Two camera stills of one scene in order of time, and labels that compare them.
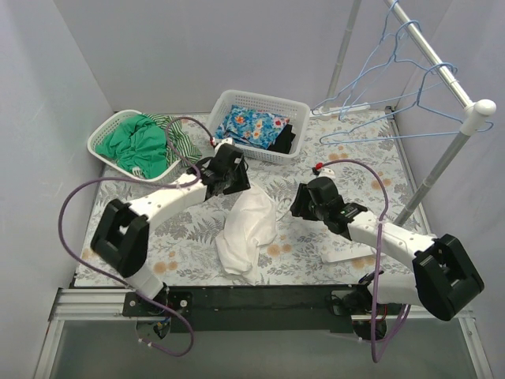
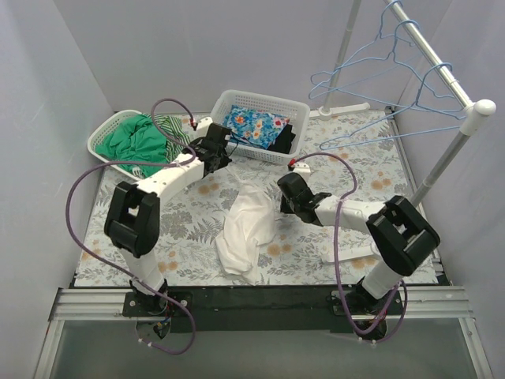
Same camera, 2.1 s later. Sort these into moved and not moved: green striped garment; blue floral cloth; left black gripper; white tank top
Moved: left black gripper
Not moved: green striped garment; white tank top; blue floral cloth
